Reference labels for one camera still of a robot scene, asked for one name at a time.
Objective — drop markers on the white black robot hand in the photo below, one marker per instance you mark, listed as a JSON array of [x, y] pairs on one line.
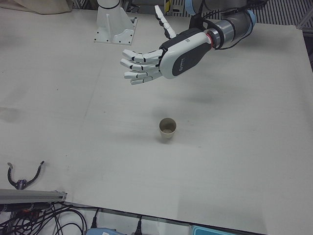
[[183, 54]]

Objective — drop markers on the tan paper cup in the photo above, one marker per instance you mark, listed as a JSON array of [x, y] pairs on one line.
[[167, 137]]

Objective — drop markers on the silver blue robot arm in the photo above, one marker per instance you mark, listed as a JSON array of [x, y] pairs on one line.
[[234, 27]]

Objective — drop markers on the beige cardboard sheet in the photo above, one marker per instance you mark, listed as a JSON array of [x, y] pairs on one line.
[[36, 6]]

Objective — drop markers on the teal plastic box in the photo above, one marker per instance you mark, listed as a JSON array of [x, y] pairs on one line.
[[220, 231]]

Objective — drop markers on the black claw grabber tool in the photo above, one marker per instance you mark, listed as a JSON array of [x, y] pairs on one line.
[[22, 183]]

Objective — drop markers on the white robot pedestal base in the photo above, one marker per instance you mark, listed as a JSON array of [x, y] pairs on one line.
[[110, 24]]

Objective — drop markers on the aluminium frame rail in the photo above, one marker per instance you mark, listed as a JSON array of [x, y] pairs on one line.
[[305, 14]]

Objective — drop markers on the aluminium extrusion post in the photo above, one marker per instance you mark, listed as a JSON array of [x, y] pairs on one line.
[[31, 195]]

